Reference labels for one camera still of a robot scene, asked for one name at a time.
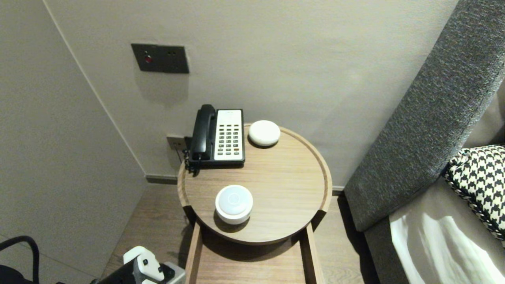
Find beige wall jack plate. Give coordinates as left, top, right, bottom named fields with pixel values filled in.
left=166, top=135, right=186, bottom=151

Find beige bed linen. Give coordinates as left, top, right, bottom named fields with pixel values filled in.
left=389, top=77, right=505, bottom=284

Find dark wall plate small holes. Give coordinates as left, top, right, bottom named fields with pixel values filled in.
left=160, top=45, right=190, bottom=74

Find grey fabric bed frame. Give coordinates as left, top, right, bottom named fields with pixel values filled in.
left=363, top=218, right=411, bottom=284

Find white domed round speaker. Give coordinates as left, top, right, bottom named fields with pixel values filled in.
left=248, top=120, right=281, bottom=148

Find round wooden side table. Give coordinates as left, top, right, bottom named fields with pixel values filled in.
left=177, top=123, right=333, bottom=246

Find black coiled handset cord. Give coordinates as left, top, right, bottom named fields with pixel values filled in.
left=183, top=149, right=200, bottom=175

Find white keypad telephone base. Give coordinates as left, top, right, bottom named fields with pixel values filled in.
left=189, top=109, right=245, bottom=168

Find black telephone handset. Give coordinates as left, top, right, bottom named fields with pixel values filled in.
left=191, top=104, right=217, bottom=160

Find grey fabric headboard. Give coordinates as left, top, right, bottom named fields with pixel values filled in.
left=344, top=0, right=505, bottom=232

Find dark switch plate red light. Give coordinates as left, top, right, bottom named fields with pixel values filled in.
left=131, top=43, right=161, bottom=73

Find curved wooden table drawer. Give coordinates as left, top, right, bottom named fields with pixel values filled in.
left=182, top=220, right=326, bottom=284

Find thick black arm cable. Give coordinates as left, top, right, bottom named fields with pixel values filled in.
left=0, top=235, right=40, bottom=284

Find white round lidded jar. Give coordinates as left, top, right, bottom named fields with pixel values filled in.
left=215, top=185, right=254, bottom=225

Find houndstooth black white pillow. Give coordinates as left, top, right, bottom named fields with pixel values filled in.
left=442, top=145, right=505, bottom=248

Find grey wall baseboard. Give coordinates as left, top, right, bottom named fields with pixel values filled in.
left=146, top=175, right=344, bottom=197

